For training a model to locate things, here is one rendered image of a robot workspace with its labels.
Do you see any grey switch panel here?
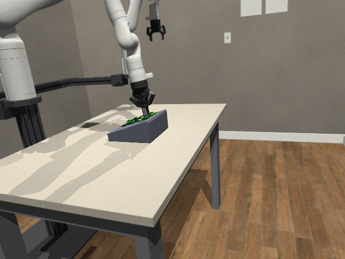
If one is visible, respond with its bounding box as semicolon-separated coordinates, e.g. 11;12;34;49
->
107;109;168;143

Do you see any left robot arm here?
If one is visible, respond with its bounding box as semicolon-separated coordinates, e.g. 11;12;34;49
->
121;0;160;74

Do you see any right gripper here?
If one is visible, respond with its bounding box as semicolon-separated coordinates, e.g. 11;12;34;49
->
129;80;155;116

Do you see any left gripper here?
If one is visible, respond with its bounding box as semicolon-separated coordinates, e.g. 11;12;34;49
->
147;19;166;42

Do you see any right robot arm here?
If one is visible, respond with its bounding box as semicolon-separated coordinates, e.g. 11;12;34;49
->
0;0;153;101

